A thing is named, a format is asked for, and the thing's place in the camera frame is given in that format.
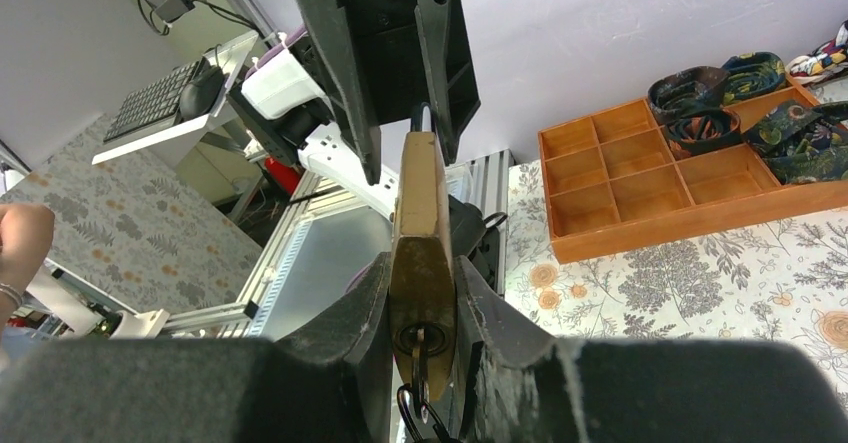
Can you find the orange wooden compartment tray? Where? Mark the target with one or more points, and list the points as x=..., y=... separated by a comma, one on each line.
x=612, y=185

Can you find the black computer mouse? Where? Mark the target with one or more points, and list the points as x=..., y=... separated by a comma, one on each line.
x=201, y=92

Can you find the brass padlock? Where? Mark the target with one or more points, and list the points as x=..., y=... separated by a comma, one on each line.
x=422, y=292

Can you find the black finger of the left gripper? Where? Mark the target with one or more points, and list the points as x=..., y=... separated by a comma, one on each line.
x=327, y=23
x=453, y=94

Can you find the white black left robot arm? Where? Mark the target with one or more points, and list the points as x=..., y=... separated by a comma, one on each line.
x=382, y=104

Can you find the red fire extinguisher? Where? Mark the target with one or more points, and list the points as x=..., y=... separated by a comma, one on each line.
x=287, y=178

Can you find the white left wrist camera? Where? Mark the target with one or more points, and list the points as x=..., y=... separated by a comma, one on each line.
x=278, y=83

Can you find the floral patterned table mat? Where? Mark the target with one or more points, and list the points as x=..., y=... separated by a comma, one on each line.
x=782, y=281

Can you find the colourful comic print cloth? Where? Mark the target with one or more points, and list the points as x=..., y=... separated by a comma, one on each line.
x=824, y=63

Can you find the keys of padlock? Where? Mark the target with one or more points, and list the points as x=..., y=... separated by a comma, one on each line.
x=422, y=422

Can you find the person's hand in background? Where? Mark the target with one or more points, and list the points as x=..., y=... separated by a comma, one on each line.
x=27, y=232

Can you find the black computer keyboard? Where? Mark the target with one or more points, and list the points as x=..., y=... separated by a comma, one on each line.
x=154, y=103

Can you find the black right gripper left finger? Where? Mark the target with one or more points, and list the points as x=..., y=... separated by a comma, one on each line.
x=328, y=381

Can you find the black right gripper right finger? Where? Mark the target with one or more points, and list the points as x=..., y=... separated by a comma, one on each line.
x=515, y=382

